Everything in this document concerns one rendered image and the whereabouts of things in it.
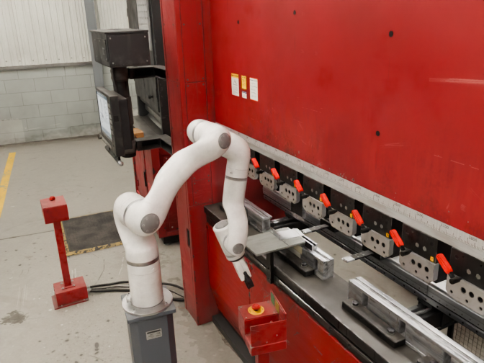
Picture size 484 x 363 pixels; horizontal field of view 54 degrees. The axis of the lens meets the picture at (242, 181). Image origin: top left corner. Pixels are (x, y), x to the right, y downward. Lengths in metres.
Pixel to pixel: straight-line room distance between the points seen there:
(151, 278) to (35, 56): 7.22
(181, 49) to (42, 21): 6.07
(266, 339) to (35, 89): 7.29
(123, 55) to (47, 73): 5.97
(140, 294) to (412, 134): 1.09
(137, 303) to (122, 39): 1.56
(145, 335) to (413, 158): 1.14
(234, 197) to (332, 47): 0.68
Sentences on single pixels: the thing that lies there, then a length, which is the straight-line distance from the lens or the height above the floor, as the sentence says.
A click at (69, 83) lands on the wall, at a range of 8.82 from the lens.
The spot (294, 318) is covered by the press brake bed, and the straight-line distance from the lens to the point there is 2.32.
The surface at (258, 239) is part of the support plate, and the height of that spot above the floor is 1.00.
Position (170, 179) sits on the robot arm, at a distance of 1.71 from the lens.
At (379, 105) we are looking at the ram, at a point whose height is 1.72.
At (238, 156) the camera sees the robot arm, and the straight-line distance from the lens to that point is 1.85.
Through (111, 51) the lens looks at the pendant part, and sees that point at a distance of 2.86.
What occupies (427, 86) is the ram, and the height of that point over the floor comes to 1.80.
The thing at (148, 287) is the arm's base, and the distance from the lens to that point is 1.82.
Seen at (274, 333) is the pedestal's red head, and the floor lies 0.75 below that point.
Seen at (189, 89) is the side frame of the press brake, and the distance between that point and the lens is 2.85.
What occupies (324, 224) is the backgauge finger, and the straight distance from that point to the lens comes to 2.47.
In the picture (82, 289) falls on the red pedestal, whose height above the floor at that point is 0.10.
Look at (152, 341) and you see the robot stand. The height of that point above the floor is 0.88.
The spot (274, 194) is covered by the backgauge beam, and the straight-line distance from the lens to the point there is 2.96.
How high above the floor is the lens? 2.03
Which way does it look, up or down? 20 degrees down
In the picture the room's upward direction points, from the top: 2 degrees counter-clockwise
